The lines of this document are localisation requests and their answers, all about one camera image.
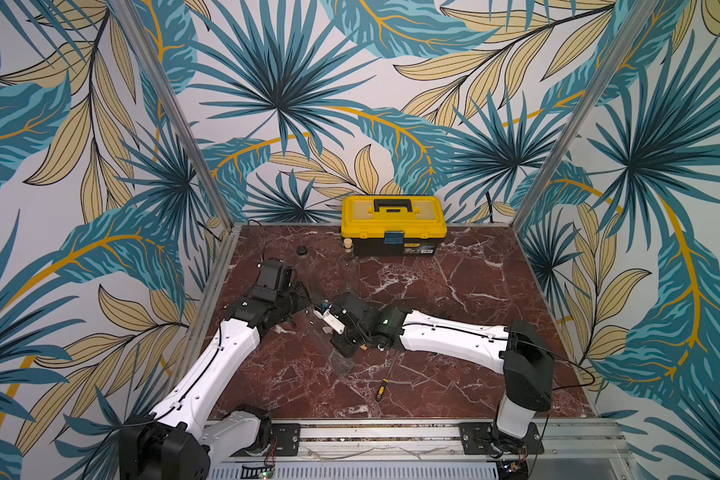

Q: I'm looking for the glass bottle blue label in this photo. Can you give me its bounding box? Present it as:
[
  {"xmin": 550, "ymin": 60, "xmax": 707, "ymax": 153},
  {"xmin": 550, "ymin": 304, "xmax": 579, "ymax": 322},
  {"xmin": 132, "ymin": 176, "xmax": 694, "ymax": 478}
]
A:
[{"xmin": 295, "ymin": 245, "xmax": 320, "ymax": 299}]

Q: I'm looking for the glass bottle red label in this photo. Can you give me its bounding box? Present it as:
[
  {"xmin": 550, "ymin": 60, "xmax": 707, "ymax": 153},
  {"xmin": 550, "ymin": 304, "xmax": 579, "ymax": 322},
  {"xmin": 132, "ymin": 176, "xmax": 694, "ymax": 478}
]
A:
[{"xmin": 304, "ymin": 305, "xmax": 355, "ymax": 377}]

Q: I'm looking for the glass bottle orange label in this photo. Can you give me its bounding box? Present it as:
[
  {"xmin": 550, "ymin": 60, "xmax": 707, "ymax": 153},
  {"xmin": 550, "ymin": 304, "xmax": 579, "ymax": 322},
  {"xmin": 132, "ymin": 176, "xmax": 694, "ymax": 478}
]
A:
[{"xmin": 340, "ymin": 238, "xmax": 360, "ymax": 295}]

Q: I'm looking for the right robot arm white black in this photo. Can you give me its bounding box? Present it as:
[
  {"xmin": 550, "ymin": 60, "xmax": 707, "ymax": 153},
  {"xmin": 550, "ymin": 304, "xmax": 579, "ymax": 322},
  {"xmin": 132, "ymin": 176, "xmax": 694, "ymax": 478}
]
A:
[{"xmin": 315, "ymin": 292, "xmax": 556, "ymax": 441}]

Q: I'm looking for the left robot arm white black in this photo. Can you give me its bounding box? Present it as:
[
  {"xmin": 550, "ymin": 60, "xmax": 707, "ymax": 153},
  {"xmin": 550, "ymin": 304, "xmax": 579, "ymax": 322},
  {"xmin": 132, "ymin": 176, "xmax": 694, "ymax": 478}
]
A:
[{"xmin": 118, "ymin": 260, "xmax": 310, "ymax": 479}]

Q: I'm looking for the yellow black screwdriver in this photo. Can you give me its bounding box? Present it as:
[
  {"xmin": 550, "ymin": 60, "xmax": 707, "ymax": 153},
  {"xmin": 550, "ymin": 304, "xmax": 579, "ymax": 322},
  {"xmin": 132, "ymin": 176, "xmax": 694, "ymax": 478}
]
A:
[{"xmin": 375, "ymin": 352, "xmax": 402, "ymax": 403}]

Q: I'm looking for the yellow black toolbox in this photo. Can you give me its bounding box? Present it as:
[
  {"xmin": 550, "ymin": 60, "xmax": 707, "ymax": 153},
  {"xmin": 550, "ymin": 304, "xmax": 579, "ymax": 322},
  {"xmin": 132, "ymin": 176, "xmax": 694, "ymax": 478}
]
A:
[{"xmin": 341, "ymin": 195, "xmax": 448, "ymax": 257}]

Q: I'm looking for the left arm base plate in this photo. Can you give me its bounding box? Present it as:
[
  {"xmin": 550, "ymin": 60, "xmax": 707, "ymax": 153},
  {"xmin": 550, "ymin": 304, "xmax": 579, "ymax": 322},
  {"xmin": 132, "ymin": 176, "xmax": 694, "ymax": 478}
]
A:
[{"xmin": 237, "ymin": 422, "xmax": 301, "ymax": 457}]

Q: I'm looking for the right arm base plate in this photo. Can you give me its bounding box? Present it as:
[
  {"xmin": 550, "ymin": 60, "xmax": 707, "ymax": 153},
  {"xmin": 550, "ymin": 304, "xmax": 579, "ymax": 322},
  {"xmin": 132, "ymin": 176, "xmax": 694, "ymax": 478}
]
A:
[{"xmin": 458, "ymin": 421, "xmax": 544, "ymax": 458}]

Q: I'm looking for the aluminium front rail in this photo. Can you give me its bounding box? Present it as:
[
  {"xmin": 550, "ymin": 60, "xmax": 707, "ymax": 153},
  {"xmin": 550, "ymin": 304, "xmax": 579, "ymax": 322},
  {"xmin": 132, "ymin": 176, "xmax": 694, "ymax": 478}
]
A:
[{"xmin": 205, "ymin": 418, "xmax": 637, "ymax": 479}]

